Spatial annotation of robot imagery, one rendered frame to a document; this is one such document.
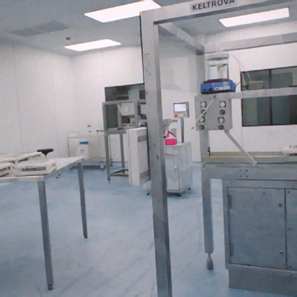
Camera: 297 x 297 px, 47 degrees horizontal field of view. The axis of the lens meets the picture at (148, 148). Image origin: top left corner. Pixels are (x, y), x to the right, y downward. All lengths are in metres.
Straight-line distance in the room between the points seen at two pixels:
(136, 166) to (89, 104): 7.45
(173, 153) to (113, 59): 4.27
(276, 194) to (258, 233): 0.28
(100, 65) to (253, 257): 7.10
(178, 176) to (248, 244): 2.69
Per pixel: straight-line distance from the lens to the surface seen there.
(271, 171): 2.20
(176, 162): 4.91
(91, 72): 8.93
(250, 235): 2.37
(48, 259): 2.62
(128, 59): 8.42
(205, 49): 2.55
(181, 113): 5.21
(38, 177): 2.45
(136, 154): 1.52
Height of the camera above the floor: 1.20
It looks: 5 degrees down
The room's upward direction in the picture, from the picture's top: 3 degrees counter-clockwise
